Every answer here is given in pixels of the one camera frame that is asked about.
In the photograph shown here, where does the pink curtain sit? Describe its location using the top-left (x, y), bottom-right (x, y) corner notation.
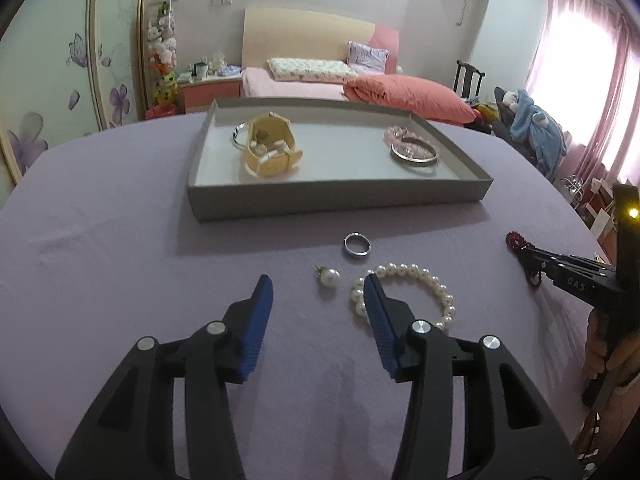
top-left (525, 0), bottom-right (640, 186)

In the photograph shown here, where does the purple pillow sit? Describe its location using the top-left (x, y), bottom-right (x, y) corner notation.
top-left (346, 41), bottom-right (391, 72)

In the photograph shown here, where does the grey cardboard tray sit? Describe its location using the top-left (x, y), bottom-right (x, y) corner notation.
top-left (186, 97), bottom-right (493, 222)

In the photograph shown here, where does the beige and pink headboard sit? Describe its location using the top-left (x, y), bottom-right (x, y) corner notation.
top-left (241, 7), bottom-right (401, 78)

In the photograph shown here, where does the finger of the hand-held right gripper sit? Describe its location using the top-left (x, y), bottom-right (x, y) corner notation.
top-left (519, 246), bottom-right (618, 276)
top-left (525, 262), bottom-right (623, 307)

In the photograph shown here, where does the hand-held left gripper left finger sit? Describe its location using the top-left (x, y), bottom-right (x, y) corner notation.
top-left (55, 274), bottom-right (274, 480)

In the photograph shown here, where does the white pipe cover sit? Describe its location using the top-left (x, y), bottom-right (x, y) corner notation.
top-left (456, 0), bottom-right (493, 27)

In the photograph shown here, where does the white pearl bracelet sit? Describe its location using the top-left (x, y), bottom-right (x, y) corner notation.
top-left (349, 262), bottom-right (457, 333)

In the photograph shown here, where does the person's right hand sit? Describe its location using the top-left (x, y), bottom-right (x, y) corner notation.
top-left (584, 309), bottom-right (640, 386)

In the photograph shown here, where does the dark wooden chair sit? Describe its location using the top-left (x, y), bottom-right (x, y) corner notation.
top-left (452, 60), bottom-right (486, 98)

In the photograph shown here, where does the silver ring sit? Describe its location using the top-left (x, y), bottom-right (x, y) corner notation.
top-left (343, 232), bottom-right (372, 259)

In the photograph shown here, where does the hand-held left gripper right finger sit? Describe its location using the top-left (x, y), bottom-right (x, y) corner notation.
top-left (362, 272), bottom-right (581, 480)

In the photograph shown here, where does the large pearl earring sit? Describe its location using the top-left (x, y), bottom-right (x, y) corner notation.
top-left (315, 265), bottom-right (342, 290)

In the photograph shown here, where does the thin silver bangle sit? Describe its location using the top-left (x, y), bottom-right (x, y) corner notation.
top-left (231, 121), bottom-right (253, 150)

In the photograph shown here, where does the clear tube of plush toys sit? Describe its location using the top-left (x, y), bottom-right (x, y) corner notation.
top-left (146, 0), bottom-right (181, 111)

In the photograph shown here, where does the blue plush robe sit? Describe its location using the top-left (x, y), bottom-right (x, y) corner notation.
top-left (510, 89), bottom-right (568, 181)

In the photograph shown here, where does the floral white pillow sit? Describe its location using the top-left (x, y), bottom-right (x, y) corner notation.
top-left (266, 56), bottom-right (352, 82)

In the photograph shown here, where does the purple tablecloth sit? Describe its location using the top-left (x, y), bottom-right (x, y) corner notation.
top-left (0, 105), bottom-right (621, 480)

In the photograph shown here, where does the wide silver cuff bangle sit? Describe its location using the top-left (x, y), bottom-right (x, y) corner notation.
top-left (390, 137), bottom-right (440, 166)

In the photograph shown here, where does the dark red bead bracelet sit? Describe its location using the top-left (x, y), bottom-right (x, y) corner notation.
top-left (505, 231), bottom-right (546, 288)

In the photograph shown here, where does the yellow wrist watch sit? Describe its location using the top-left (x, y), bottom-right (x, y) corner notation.
top-left (241, 112), bottom-right (304, 179)

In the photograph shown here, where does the pink duvet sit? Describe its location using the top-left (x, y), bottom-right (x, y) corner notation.
top-left (342, 74), bottom-right (478, 126)

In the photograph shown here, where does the pink bead bracelet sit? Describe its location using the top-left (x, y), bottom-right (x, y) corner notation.
top-left (384, 126), bottom-right (431, 153)

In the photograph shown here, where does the flower print sliding wardrobe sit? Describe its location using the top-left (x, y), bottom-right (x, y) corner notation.
top-left (0, 0), bottom-right (151, 186)

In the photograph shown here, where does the pink nightstand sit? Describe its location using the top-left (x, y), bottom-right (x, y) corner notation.
top-left (177, 77), bottom-right (244, 113)

